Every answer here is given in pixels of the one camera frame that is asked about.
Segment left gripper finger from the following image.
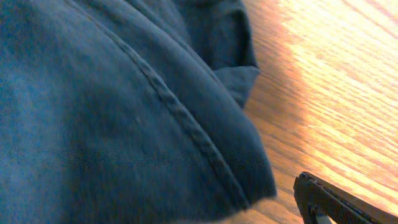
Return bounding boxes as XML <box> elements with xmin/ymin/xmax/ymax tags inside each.
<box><xmin>294</xmin><ymin>172</ymin><xmax>397</xmax><ymax>224</ymax></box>

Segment navy blue shorts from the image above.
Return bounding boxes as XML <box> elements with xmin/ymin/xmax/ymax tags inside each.
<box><xmin>1</xmin><ymin>0</ymin><xmax>277</xmax><ymax>223</ymax></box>

